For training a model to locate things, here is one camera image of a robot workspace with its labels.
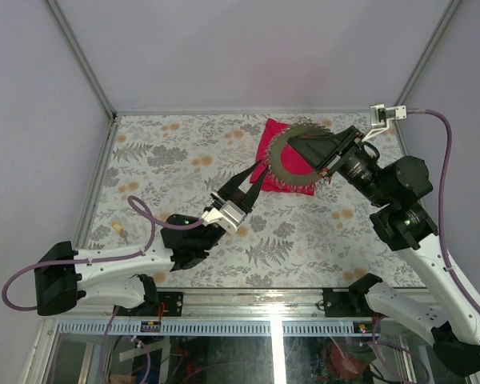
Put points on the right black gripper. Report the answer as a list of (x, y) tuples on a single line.
[(319, 149)]

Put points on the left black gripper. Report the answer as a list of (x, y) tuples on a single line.
[(231, 192)]

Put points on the round metal key ring disc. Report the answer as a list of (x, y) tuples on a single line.
[(274, 162)]

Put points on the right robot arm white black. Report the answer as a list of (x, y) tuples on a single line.
[(453, 329)]

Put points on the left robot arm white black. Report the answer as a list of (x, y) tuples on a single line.
[(124, 277)]

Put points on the red folded cloth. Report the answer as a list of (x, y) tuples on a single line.
[(291, 160)]

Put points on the key with yellow tag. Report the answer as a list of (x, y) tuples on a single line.
[(120, 229)]

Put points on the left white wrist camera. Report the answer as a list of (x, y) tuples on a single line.
[(229, 217)]

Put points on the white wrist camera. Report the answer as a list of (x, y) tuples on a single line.
[(381, 118), (229, 217)]

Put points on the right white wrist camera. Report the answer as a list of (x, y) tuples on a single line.
[(381, 118)]

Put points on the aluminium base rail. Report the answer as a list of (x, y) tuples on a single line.
[(250, 304)]

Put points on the perforated cable duct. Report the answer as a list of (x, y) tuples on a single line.
[(211, 328)]

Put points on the right aluminium frame post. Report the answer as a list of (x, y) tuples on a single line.
[(430, 47)]

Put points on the aluminium frame post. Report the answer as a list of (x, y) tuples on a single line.
[(66, 31), (430, 47)]

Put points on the left aluminium frame post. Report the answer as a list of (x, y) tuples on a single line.
[(66, 31)]

